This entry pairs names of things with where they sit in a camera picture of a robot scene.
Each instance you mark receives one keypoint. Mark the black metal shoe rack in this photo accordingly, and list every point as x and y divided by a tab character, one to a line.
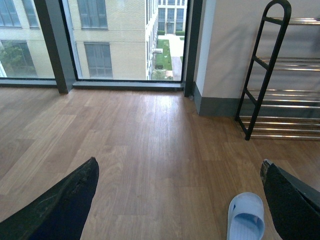
280	98

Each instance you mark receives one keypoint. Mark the window frame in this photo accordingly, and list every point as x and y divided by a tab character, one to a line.
57	41

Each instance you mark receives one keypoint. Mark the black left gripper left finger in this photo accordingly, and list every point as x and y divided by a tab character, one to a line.
60	213

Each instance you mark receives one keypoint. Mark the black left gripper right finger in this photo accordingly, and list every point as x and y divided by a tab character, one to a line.
294	205

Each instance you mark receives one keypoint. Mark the light blue slide slipper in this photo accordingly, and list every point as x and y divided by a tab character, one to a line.
245	219

